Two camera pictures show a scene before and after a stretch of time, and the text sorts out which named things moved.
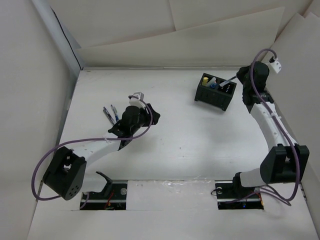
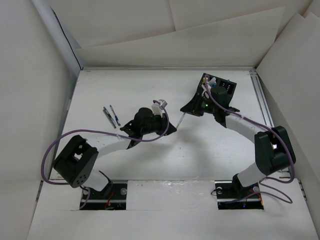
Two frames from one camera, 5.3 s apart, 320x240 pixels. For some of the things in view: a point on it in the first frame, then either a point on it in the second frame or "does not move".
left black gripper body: (144, 118) → (160, 124)
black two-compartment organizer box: (211, 92) does not move
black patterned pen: (107, 113) does not move
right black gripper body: (241, 76) → (201, 105)
